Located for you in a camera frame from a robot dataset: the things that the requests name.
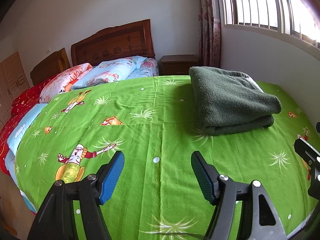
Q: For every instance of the small brown wooden headboard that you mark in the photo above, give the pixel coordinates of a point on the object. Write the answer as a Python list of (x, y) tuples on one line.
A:
[(53, 64)]

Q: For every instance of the red patterned blanket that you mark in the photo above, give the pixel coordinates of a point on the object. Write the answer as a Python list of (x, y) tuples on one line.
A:
[(20, 107)]

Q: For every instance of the pink floral pillow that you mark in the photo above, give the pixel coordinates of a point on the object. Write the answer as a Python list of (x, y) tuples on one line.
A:
[(63, 82)]

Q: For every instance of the light blue floral quilt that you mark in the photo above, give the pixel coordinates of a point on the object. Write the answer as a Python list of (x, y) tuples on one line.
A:
[(117, 70)]

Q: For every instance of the large brown wooden headboard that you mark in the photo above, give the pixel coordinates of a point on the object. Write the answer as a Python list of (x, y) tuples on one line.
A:
[(132, 39)]

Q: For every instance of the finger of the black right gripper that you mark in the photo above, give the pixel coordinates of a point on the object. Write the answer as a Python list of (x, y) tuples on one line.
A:
[(318, 127), (311, 156)]

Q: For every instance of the light wooden louvered wardrobe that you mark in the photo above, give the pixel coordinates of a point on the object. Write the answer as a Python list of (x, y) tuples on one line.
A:
[(12, 83)]

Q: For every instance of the green cartoon print bedspread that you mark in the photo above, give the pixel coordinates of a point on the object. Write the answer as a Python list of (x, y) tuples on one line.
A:
[(154, 122)]

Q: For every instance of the pink floral curtain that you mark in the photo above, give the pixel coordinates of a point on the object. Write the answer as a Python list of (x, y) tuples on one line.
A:
[(210, 33)]

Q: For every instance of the brown wooden nightstand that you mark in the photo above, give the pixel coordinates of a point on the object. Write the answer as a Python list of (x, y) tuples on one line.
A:
[(177, 64)]

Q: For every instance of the folded dark green towel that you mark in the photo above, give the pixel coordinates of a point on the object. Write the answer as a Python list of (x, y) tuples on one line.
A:
[(231, 102)]

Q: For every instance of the light blue bed sheet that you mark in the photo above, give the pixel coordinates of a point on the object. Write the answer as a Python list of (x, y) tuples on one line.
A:
[(13, 142)]

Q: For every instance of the white barred window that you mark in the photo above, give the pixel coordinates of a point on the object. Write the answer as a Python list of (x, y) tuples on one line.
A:
[(291, 21)]

